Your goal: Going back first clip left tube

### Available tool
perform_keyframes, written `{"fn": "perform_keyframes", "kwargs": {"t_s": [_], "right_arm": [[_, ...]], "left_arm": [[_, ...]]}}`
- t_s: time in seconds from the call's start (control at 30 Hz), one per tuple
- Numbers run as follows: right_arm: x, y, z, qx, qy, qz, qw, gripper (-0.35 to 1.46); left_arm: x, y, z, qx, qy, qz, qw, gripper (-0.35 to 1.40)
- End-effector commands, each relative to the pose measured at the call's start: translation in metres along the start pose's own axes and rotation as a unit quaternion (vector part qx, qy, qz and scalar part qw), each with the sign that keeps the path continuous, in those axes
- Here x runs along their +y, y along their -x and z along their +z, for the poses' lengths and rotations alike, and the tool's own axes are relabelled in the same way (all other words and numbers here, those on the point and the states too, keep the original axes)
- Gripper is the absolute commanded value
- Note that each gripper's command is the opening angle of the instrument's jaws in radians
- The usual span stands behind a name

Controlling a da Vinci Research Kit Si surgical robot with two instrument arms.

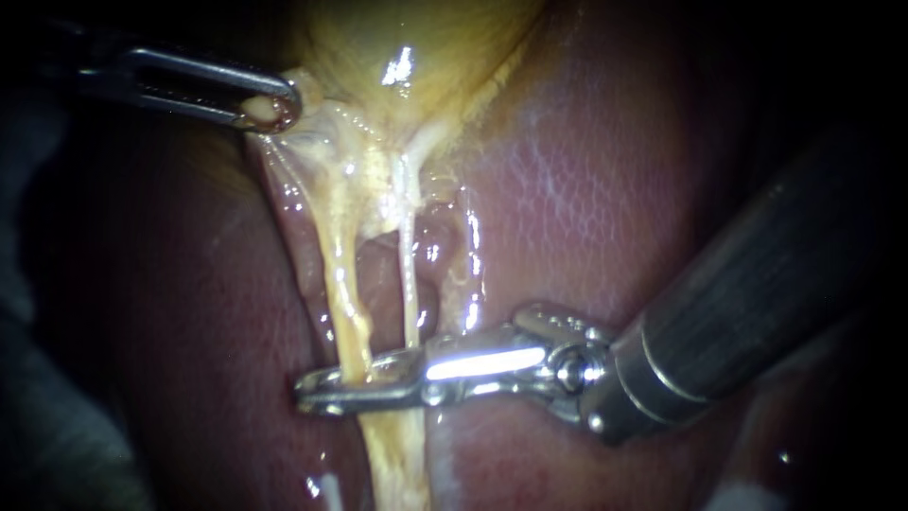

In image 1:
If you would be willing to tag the right arm instrument jaw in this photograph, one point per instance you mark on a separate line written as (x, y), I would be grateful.
(397, 358)
(369, 402)

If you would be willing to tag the left arm instrument jaw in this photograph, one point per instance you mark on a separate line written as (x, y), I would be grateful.
(213, 72)

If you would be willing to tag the right arm instrument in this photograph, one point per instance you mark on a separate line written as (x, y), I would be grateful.
(567, 376)

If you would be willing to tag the left arm instrument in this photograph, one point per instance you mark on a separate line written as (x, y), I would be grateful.
(85, 57)

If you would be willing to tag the gallbladder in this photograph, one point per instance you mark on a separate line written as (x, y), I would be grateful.
(397, 50)

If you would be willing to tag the dark right arm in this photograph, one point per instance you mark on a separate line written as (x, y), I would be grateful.
(766, 284)

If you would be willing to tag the thin tube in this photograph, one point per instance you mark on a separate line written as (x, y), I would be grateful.
(347, 298)
(408, 270)

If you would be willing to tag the pale fatty tissue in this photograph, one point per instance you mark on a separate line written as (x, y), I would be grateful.
(312, 160)

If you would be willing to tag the dark red liver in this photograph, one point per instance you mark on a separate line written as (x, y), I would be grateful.
(567, 177)

